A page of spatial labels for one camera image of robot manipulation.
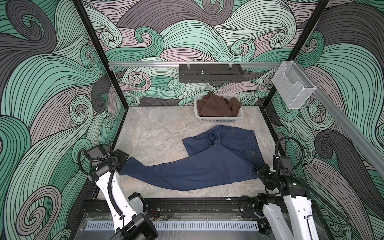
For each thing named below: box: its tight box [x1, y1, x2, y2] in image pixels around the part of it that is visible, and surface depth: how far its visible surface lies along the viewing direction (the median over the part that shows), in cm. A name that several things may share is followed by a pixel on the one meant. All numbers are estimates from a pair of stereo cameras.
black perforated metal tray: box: [179, 64, 244, 83], surface depth 97 cm
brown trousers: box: [196, 91, 242, 117], surface depth 112 cm
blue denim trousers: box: [122, 125, 264, 191], surface depth 90 cm
